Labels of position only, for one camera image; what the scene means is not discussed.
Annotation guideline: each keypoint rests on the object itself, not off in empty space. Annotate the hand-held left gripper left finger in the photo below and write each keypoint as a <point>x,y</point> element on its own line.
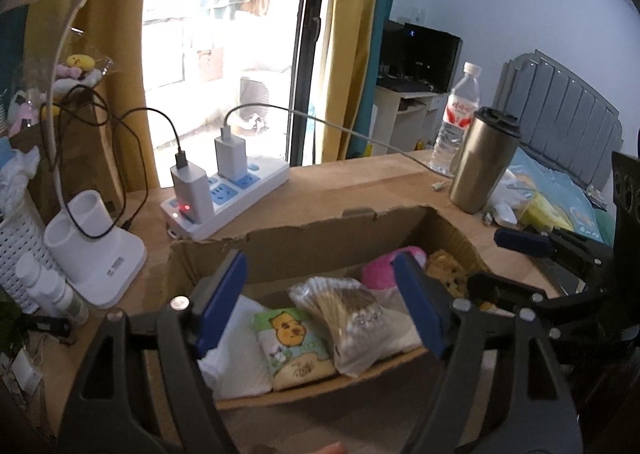
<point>220,304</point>

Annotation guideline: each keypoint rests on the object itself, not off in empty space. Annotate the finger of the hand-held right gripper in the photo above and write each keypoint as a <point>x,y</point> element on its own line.
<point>525,241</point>
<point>495,289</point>

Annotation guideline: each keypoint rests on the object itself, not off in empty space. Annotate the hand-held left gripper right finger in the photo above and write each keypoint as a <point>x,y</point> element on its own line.
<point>417,306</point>

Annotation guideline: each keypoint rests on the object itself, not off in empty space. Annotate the small brown plush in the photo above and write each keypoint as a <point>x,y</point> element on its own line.
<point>450,274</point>

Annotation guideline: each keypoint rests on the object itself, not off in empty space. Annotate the pink fluffy plush ball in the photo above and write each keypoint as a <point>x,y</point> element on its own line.
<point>385,271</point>

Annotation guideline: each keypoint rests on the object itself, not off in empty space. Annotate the white paper napkin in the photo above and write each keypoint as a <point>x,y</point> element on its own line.
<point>235,364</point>

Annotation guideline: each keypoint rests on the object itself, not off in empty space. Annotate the clear bag of cotton swabs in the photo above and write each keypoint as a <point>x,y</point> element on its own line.
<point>350,324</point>

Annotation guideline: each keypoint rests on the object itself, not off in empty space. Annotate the cartoon print tissue pack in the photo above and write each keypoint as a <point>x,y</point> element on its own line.
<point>292,349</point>

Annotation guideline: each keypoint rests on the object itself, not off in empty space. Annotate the brown cardboard box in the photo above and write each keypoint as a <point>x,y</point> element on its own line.
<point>300,244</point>

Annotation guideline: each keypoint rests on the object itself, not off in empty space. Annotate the person's left hand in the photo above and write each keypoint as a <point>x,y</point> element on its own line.
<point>327,449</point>

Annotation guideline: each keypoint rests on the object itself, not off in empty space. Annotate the yellow tissue pack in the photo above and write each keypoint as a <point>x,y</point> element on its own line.
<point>542,213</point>

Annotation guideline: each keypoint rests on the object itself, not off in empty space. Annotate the white plastic item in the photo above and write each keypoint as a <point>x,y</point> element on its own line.
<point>505,214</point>

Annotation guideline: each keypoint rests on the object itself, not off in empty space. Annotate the light blue blanket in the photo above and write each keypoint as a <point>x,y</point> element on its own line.
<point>575,199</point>

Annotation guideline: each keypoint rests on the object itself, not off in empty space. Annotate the steel tumbler with black lid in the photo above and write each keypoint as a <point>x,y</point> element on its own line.
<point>480,163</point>

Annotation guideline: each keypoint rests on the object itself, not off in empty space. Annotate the grey charger plug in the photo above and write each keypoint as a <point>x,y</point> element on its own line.
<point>190,191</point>

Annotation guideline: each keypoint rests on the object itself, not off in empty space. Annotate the white power strip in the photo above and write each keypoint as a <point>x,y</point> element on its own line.
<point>250,184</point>

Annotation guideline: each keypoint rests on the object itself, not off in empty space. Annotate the white desk lamp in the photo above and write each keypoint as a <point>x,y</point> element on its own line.
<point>95,254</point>

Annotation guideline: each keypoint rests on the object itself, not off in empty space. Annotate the grey padded headboard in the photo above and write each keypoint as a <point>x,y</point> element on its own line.
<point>565,108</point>

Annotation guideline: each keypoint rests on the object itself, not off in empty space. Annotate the clear water bottle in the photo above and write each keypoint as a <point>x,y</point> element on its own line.
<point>457,118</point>

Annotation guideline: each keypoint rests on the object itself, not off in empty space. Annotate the white charger plug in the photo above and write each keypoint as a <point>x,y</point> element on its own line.
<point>231,156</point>

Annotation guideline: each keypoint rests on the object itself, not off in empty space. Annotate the white pill bottle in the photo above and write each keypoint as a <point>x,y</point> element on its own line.
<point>30,279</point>
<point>60,294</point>

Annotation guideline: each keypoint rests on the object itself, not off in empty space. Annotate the white computer desk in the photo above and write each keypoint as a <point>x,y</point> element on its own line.
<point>400,118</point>

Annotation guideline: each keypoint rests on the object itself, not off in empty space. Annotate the brown paper bag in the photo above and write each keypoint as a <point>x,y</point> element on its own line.
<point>75,168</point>

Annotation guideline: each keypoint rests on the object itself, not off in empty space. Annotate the black monitor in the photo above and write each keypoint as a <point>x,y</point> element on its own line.
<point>425,56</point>

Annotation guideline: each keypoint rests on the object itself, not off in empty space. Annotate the white plastic basket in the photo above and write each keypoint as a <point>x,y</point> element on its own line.
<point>20,234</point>

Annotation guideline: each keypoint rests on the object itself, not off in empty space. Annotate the outdoor air conditioner unit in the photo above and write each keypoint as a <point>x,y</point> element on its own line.
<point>254,91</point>

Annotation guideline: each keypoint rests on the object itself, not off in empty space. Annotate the white plastic bag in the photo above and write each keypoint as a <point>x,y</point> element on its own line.
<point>17,173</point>

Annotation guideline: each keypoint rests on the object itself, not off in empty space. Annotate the wide yellow curtain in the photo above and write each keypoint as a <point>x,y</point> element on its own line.
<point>120,83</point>

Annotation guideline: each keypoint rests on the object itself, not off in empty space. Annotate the clear bag of plush toys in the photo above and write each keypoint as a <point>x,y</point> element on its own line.
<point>70,78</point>

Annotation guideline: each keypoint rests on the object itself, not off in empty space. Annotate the narrow yellow curtain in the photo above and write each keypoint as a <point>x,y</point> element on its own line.
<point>350,33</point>

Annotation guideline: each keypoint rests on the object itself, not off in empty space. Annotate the black door frame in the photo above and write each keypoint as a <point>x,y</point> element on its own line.
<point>312,58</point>

